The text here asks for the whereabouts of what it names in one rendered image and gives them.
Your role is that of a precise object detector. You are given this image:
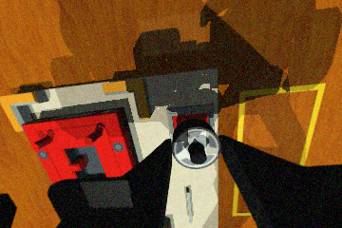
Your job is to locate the black and grey wheel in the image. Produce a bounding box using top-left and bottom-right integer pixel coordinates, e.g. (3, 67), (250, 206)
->
(172, 119), (221, 169)

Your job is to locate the yellow rectangular outline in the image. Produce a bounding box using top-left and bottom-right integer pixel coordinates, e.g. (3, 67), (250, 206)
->
(233, 83), (326, 216)

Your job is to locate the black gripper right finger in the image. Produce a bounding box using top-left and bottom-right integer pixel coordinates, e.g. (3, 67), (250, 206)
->
(218, 135), (342, 228)

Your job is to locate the beige flat base plate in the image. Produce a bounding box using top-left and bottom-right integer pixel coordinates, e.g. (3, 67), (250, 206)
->
(0, 68), (219, 228)

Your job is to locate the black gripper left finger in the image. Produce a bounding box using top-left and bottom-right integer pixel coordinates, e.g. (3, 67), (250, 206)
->
(47, 139), (172, 228)

